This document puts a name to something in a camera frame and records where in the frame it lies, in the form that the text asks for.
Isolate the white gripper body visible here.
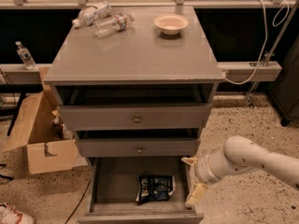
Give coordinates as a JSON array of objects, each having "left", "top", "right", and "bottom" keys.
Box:
[{"left": 194, "top": 149, "right": 227, "bottom": 185}]

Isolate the blue chip bag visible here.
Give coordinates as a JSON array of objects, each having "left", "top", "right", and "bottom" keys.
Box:
[{"left": 136, "top": 175, "right": 176, "bottom": 203}]

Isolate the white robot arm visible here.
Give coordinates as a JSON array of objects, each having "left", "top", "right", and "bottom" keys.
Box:
[{"left": 181, "top": 136, "right": 299, "bottom": 208}]

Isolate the grey top drawer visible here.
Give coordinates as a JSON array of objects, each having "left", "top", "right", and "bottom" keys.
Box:
[{"left": 58, "top": 105, "right": 211, "bottom": 131}]

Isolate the grey drawer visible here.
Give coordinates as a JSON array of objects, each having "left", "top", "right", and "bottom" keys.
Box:
[
  {"left": 78, "top": 157, "right": 203, "bottom": 224},
  {"left": 58, "top": 105, "right": 211, "bottom": 131},
  {"left": 76, "top": 129, "right": 200, "bottom": 157}
]

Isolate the grey middle drawer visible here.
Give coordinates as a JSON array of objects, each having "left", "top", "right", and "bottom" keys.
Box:
[{"left": 76, "top": 129, "right": 200, "bottom": 157}]

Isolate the grey bottom drawer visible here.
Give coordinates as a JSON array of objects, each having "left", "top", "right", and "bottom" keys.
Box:
[{"left": 78, "top": 157, "right": 203, "bottom": 224}]

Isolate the grey drawer cabinet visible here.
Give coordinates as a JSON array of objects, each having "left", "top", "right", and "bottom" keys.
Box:
[{"left": 43, "top": 6, "right": 226, "bottom": 224}]

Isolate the dark cabinet at right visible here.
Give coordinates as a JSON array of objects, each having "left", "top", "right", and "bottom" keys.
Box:
[{"left": 269, "top": 37, "right": 299, "bottom": 126}]

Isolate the white paper bowl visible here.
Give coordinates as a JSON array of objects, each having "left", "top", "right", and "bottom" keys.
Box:
[{"left": 154, "top": 14, "right": 189, "bottom": 35}]

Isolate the open cardboard box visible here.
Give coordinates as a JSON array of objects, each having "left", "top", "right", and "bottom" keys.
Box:
[{"left": 3, "top": 82, "right": 87, "bottom": 175}]

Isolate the clear bottle with red label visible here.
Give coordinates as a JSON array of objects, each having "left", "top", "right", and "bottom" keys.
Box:
[{"left": 94, "top": 13, "right": 135, "bottom": 37}]

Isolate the clear bottle with white label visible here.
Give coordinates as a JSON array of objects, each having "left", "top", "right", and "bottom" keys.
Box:
[{"left": 72, "top": 1, "right": 112, "bottom": 28}]

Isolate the upright water bottle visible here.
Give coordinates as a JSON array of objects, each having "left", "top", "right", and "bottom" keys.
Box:
[{"left": 16, "top": 41, "right": 36, "bottom": 70}]

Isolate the white and red sneaker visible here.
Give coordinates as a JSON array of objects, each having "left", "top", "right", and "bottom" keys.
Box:
[{"left": 0, "top": 203, "right": 35, "bottom": 224}]

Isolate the white cable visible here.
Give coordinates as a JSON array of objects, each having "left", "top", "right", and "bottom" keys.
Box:
[{"left": 222, "top": 0, "right": 292, "bottom": 86}]

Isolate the black floor cable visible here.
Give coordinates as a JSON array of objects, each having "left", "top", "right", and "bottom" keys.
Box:
[{"left": 64, "top": 177, "right": 93, "bottom": 224}]

